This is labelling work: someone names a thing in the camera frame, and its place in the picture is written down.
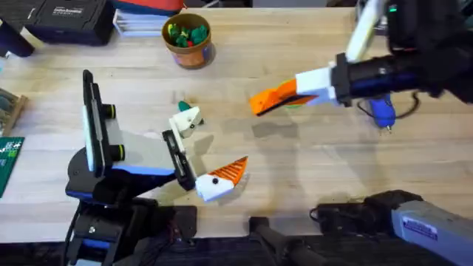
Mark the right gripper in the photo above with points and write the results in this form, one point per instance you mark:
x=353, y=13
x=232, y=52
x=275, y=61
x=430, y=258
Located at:
x=384, y=75

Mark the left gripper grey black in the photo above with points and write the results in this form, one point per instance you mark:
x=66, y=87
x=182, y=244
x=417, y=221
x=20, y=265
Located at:
x=144, y=153

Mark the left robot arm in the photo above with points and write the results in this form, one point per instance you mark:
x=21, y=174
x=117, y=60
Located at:
x=111, y=192

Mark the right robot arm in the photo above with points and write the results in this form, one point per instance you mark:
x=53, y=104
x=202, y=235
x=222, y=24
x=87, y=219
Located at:
x=425, y=225

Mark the green toy vegetable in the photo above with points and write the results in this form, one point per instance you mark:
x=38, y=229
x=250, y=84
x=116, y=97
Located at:
x=183, y=106

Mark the blue electric screwdriver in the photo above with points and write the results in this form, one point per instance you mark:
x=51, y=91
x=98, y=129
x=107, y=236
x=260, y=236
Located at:
x=382, y=111

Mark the right wrist upright plate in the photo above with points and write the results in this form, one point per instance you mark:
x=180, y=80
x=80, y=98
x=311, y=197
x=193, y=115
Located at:
x=364, y=29

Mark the left wrist upright black plate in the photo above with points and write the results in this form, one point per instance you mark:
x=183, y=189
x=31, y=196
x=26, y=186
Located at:
x=97, y=129

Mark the brown tub of toys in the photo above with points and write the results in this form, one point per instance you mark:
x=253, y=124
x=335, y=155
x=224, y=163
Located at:
x=188, y=40

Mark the red and blue bag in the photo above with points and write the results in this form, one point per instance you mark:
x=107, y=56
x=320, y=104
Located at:
x=148, y=5

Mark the black hard case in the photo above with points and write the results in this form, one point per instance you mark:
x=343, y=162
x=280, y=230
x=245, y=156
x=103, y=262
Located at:
x=70, y=20

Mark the green board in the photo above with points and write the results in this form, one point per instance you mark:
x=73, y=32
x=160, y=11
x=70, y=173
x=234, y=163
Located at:
x=9, y=162

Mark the wooden tray with tools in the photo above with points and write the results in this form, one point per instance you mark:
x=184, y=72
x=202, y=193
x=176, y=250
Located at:
x=9, y=111

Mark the dark navy cylinder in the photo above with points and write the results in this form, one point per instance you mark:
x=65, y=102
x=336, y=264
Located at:
x=15, y=42

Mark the black mount post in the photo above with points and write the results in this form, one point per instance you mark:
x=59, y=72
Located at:
x=266, y=232

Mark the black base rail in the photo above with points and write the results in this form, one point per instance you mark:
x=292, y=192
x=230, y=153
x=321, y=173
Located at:
x=221, y=255

